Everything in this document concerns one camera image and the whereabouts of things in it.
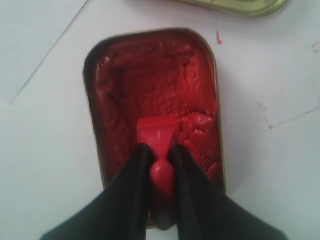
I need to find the white paper sheet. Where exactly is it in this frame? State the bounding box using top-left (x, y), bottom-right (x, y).
top-left (0, 0), bottom-right (86, 103)

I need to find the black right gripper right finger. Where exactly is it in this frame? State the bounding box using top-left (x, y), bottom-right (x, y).
top-left (170, 145), bottom-right (287, 240)

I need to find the gold tin lid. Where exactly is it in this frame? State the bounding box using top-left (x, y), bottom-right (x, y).
top-left (178, 0), bottom-right (287, 17)

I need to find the red ink pad tin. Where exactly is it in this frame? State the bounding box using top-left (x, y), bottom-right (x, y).
top-left (83, 28), bottom-right (225, 190)

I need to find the red plastic stamp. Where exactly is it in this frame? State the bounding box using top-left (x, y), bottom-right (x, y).
top-left (137, 116), bottom-right (178, 195)

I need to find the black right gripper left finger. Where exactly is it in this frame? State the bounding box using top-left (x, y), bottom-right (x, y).
top-left (42, 143), bottom-right (153, 240)

